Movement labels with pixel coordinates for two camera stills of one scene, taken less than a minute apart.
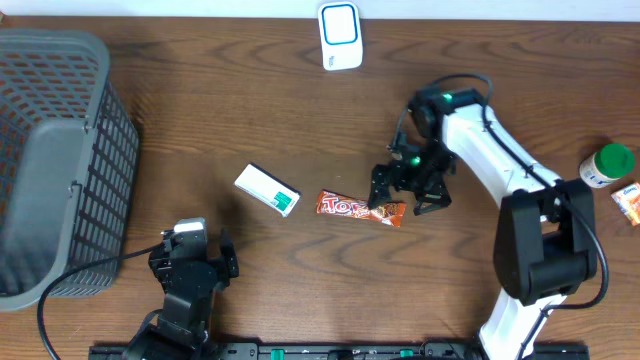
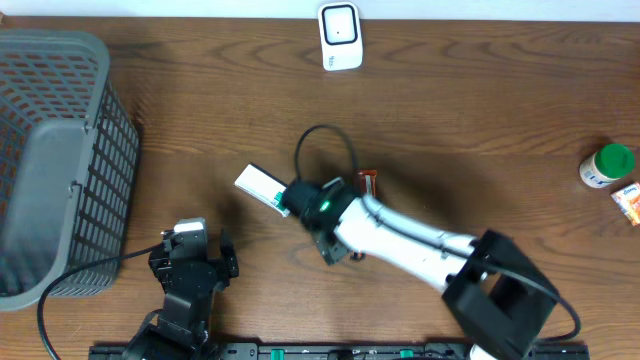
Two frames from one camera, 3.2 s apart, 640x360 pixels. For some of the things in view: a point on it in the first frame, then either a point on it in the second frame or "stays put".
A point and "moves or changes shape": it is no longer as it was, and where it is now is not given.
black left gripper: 218,268 stays put
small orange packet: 628,200 stays put
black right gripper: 438,195 to 331,257
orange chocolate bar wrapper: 335,203 moves or changes shape
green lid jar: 606,165 stays put
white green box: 268,189 stays put
